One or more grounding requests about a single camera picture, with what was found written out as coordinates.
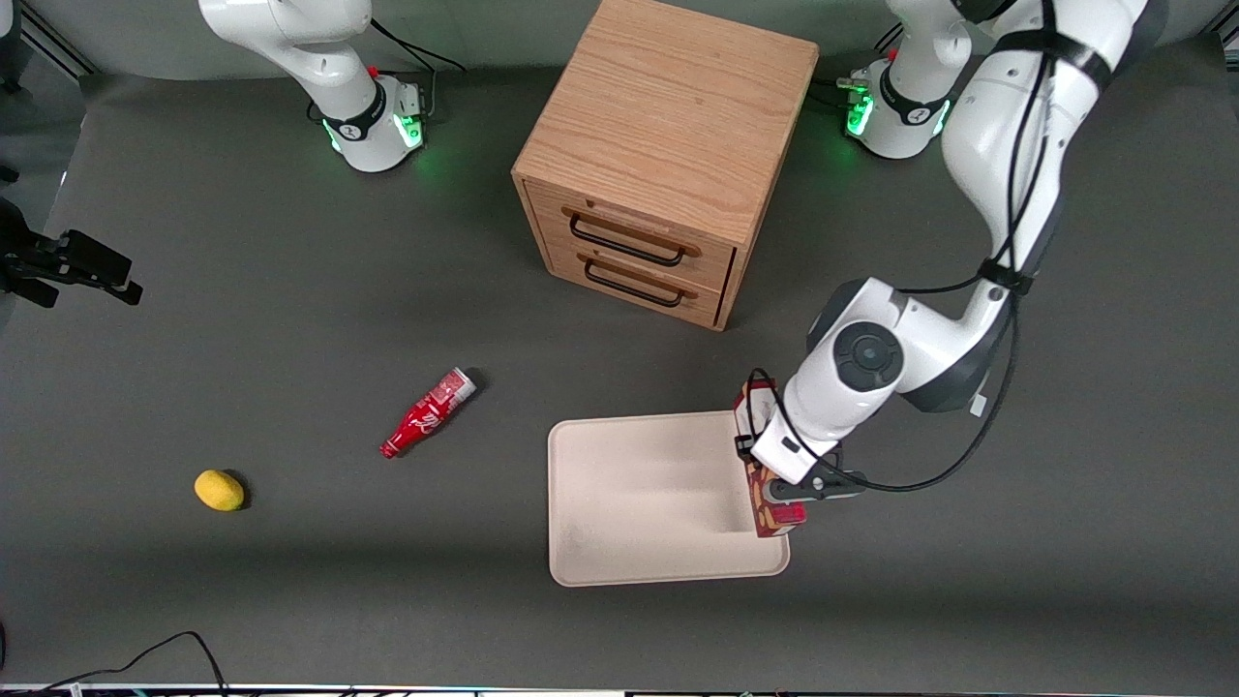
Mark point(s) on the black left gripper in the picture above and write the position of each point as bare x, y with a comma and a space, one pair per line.
742, 443

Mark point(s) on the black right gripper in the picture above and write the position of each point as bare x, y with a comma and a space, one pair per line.
27, 259

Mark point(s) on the red cookie box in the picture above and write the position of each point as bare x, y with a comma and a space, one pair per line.
763, 513

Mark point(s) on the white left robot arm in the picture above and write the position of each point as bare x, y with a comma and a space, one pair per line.
997, 126

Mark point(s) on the white rectangular tray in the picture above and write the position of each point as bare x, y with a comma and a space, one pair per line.
639, 503

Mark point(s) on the yellow lemon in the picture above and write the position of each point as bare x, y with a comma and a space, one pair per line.
219, 490

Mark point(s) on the red cola bottle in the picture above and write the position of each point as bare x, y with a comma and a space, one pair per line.
426, 414

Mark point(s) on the wooden drawer cabinet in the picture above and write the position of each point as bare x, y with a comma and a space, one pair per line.
668, 106

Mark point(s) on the aluminium frame rail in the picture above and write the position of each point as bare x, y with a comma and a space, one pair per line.
58, 44

